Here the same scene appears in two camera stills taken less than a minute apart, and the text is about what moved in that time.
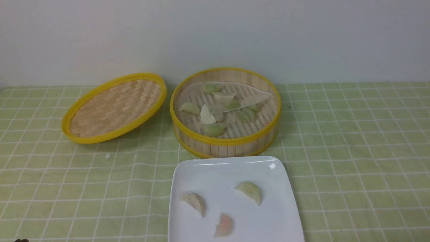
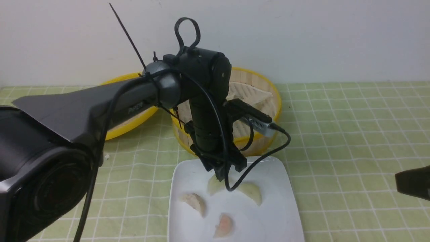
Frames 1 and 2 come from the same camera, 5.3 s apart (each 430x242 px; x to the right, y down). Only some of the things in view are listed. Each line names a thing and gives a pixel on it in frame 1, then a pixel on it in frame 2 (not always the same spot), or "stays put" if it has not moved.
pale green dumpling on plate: (251, 190) stays put
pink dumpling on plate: (224, 227) stays put
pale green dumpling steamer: (190, 107) -> (214, 186)
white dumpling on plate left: (196, 200) stays put
